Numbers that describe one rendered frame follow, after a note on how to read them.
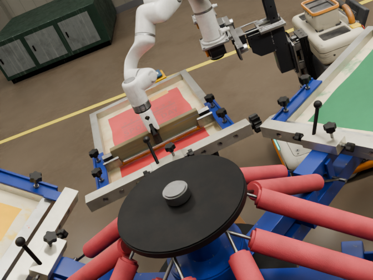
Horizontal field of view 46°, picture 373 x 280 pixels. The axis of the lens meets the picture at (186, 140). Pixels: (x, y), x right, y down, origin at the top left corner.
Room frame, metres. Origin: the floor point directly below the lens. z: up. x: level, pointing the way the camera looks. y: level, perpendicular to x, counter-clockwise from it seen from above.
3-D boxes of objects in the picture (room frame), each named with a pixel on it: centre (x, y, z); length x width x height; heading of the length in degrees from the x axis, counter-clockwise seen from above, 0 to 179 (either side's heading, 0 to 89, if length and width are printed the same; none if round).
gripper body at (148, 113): (1.63, 0.11, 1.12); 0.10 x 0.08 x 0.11; 3
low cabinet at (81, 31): (7.55, 1.19, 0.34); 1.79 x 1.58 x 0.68; 82
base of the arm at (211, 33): (2.09, -0.35, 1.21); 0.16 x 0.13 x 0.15; 82
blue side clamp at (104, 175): (1.59, 0.38, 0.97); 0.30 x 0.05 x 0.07; 3
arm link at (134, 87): (1.65, 0.08, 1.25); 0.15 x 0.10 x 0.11; 136
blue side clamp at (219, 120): (1.61, -0.17, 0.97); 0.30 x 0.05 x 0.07; 3
